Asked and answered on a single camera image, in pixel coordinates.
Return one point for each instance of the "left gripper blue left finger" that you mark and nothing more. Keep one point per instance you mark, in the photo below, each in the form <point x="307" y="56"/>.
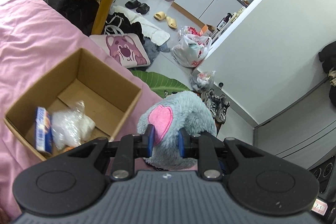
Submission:
<point x="129" y="148"/>

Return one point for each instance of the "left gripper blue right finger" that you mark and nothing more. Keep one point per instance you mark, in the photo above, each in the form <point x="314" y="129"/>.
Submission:
<point x="201" y="147"/>

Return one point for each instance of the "teal plush toy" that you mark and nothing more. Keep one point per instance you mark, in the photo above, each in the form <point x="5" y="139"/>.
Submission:
<point x="181" y="110"/>

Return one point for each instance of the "grey plastic bag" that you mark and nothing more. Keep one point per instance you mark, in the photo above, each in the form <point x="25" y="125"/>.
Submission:
<point x="202" y="81"/>

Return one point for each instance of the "white floor towel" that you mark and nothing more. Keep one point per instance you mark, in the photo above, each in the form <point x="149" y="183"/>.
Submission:
<point x="149" y="30"/>

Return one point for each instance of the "pink bed sheet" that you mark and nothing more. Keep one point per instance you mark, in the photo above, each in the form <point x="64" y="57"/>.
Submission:
<point x="35" y="38"/>

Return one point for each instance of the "grey white sneaker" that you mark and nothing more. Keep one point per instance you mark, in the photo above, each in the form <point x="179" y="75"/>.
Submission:
<point x="218" y="106"/>

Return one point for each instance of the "yellow slipper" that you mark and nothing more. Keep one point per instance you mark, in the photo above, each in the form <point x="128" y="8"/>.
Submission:
<point x="171" y="22"/>
<point x="160" y="16"/>

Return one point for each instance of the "pink bear cushion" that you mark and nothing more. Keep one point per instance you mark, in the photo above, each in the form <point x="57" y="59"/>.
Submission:
<point x="126" y="49"/>

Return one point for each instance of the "left yellow slipper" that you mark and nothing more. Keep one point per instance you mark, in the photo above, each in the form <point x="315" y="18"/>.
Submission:
<point x="160" y="16"/>

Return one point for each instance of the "white kitchen cabinet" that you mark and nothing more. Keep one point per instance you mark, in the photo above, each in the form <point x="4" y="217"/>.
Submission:
<point x="211" y="12"/>

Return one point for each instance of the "right yellow slipper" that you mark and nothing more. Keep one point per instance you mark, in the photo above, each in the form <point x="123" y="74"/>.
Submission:
<point x="171" y="22"/>

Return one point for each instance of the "clear bubble wrap bag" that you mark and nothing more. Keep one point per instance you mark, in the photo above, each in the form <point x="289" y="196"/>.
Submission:
<point x="71" y="127"/>

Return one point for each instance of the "cardboard box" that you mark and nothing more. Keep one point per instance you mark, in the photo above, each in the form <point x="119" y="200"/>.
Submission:
<point x="108" y="97"/>

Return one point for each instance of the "green leaf cartoon rug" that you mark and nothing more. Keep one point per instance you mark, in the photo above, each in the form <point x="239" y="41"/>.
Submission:
<point x="162" y="85"/>

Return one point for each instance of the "black slipper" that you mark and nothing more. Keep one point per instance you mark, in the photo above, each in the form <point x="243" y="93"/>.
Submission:
<point x="143" y="9"/>
<point x="132" y="4"/>

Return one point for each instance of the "white red shopping bag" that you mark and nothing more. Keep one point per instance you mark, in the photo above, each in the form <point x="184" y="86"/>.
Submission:
<point x="191" y="48"/>

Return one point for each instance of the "white refrigerator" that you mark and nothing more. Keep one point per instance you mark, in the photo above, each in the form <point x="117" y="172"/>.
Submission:
<point x="267" y="61"/>

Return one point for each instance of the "right black slipper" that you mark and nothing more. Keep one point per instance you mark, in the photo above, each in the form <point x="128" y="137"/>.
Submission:
<point x="143" y="9"/>

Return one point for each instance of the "black white clothing pile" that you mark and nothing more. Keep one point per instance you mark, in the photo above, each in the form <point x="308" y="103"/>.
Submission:
<point x="118" y="23"/>

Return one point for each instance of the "blue packaged box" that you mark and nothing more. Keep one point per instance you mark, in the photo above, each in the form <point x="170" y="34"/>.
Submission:
<point x="43" y="132"/>

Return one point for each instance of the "grey fluffy mat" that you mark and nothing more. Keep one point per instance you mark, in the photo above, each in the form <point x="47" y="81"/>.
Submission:
<point x="153" y="50"/>

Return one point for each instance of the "left black slipper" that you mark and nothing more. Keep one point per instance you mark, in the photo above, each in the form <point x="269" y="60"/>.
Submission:
<point x="132" y="4"/>

